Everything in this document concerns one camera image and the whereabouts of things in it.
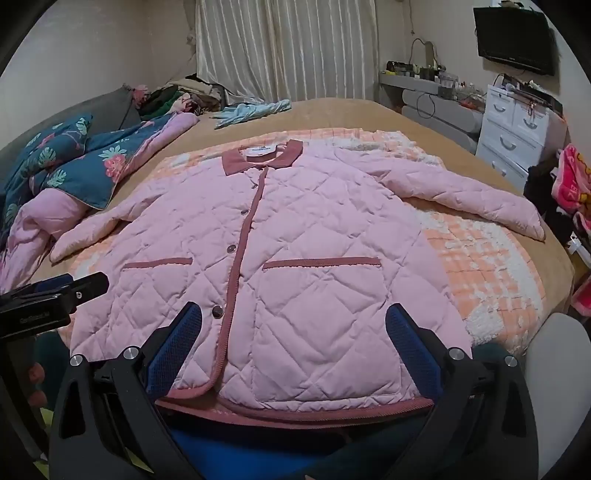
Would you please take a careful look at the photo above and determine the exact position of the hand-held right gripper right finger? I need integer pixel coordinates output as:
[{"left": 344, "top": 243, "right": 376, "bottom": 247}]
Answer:
[{"left": 385, "top": 302, "right": 539, "bottom": 480}]

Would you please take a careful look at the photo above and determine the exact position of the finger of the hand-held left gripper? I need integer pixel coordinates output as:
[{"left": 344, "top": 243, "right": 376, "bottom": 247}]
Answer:
[
  {"left": 0, "top": 274, "right": 77, "bottom": 309},
  {"left": 28, "top": 271, "right": 110, "bottom": 319}
]

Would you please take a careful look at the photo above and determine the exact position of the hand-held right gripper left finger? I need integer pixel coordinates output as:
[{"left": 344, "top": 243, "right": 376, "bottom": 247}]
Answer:
[{"left": 48, "top": 301, "right": 204, "bottom": 480}]

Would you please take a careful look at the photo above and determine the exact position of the pink quilted jacket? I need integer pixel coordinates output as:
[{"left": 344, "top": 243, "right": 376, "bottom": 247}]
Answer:
[{"left": 50, "top": 140, "right": 546, "bottom": 412}]

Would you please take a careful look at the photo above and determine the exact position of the dark clothes heap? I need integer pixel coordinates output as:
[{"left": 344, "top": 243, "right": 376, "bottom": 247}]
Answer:
[{"left": 524, "top": 162, "right": 578, "bottom": 243}]

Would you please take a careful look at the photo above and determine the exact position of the pile of mixed clothes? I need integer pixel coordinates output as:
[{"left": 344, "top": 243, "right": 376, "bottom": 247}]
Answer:
[{"left": 131, "top": 74, "right": 227, "bottom": 116}]

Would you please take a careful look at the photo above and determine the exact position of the person's left hand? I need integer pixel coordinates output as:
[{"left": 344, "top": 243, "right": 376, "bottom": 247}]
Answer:
[{"left": 27, "top": 362, "right": 46, "bottom": 393}]

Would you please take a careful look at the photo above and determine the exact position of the person's dark teal clothing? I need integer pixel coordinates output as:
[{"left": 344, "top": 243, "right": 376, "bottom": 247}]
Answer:
[{"left": 34, "top": 330, "right": 525, "bottom": 480}]

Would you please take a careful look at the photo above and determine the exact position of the orange plaid blanket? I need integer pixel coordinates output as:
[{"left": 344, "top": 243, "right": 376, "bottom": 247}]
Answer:
[{"left": 69, "top": 128, "right": 546, "bottom": 356}]

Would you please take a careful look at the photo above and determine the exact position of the person's blue garment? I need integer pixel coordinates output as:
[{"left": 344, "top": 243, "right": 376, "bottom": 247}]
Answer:
[{"left": 168, "top": 415, "right": 352, "bottom": 480}]

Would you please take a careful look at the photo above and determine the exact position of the blue floral quilt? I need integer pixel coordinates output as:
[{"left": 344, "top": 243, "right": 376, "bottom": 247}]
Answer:
[{"left": 0, "top": 112, "right": 200, "bottom": 296}]

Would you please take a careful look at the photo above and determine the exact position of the grey headboard cushion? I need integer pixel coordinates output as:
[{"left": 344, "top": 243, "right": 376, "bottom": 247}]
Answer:
[{"left": 0, "top": 84, "right": 141, "bottom": 195}]

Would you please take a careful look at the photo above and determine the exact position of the pink printed towel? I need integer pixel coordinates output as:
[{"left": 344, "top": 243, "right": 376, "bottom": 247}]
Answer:
[{"left": 551, "top": 143, "right": 591, "bottom": 220}]

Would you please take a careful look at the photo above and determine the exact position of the light blue garment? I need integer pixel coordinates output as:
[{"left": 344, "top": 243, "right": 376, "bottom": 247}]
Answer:
[{"left": 210, "top": 99, "right": 293, "bottom": 130}]

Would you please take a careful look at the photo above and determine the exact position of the white drawer cabinet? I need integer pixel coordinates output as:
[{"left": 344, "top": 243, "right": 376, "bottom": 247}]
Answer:
[{"left": 475, "top": 84, "right": 566, "bottom": 188}]

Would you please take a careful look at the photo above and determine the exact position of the grey dressing table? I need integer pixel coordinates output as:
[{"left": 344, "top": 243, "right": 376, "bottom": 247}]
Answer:
[{"left": 379, "top": 70, "right": 485, "bottom": 153}]

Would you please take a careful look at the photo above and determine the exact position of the clutter of cosmetics bottles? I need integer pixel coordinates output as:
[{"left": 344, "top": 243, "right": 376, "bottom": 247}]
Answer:
[{"left": 385, "top": 58, "right": 485, "bottom": 109}]

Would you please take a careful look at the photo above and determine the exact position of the clutter on drawer cabinet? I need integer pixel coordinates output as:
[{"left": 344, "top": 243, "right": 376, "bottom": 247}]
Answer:
[{"left": 492, "top": 73, "right": 565, "bottom": 117}]

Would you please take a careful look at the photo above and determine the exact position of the oval table mirror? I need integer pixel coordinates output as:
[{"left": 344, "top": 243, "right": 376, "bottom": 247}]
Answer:
[{"left": 410, "top": 38, "right": 439, "bottom": 70}]

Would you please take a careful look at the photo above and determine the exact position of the white curtain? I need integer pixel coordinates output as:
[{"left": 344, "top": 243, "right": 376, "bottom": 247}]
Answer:
[{"left": 194, "top": 0, "right": 379, "bottom": 104}]

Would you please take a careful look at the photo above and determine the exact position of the black wall television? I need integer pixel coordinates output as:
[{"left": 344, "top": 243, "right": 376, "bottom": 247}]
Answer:
[{"left": 473, "top": 6, "right": 557, "bottom": 77}]

